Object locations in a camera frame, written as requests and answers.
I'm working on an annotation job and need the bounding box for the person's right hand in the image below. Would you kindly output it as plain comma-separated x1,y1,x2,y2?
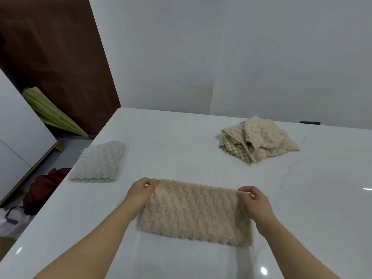
237,186,279,238

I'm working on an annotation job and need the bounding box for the person's left hand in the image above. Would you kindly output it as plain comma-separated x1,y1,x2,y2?
124,177,159,222

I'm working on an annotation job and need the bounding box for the person's left forearm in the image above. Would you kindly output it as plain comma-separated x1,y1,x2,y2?
33,201,139,279

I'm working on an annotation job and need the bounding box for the person's right forearm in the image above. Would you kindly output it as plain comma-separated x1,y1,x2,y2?
255,219,341,279

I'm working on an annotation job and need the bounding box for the beige textured towel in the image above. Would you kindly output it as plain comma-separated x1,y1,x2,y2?
137,179,253,247
243,115,300,164
221,124,248,144

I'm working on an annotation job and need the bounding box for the green checked cloth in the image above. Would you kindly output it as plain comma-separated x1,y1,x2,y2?
219,136,253,164

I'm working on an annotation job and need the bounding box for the white marble table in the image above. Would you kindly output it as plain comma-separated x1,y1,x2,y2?
0,107,372,279

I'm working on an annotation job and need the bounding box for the green folded umbrella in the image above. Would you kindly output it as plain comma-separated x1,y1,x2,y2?
22,86,89,139

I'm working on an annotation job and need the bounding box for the white plastic bag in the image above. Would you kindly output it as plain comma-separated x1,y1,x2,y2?
0,206,31,239

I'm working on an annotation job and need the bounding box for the dark brown wooden door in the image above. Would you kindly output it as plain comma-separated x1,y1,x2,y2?
0,0,121,136

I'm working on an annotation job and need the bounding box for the dark red cloth on floor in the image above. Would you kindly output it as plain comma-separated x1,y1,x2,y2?
23,167,72,215

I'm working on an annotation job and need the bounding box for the grey fluffy towel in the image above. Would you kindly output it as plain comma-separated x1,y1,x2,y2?
69,140,126,183

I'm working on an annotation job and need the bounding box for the white cabinet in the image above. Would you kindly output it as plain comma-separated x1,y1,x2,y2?
0,69,59,207

